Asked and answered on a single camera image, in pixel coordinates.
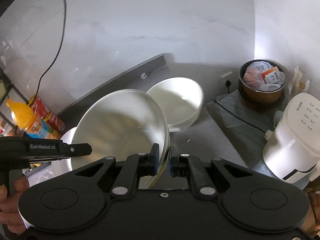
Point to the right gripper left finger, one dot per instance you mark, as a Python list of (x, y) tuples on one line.
[(132, 170)]

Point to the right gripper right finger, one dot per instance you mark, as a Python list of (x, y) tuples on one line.
[(193, 170)]

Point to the white ceramic bowl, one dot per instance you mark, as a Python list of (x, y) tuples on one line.
[(181, 100)]

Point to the person's left hand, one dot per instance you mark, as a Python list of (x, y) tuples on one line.
[(9, 206)]

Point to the orange juice bottle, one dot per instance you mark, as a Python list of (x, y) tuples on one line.
[(24, 117)]

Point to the red cola can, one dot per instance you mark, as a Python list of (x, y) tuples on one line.
[(46, 114)]

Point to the white air fryer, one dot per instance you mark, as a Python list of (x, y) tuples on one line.
[(292, 150)]

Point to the brown pot with trash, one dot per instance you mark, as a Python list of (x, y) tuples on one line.
[(262, 82)]

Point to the black wire kitchen rack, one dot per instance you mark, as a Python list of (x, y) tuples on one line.
[(9, 90)]

